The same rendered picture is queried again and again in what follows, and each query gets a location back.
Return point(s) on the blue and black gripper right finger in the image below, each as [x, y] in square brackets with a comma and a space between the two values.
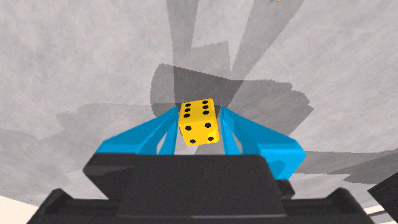
[282, 153]

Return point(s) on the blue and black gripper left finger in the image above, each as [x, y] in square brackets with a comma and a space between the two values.
[143, 139]

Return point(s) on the yellow die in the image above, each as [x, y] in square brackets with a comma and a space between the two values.
[198, 122]

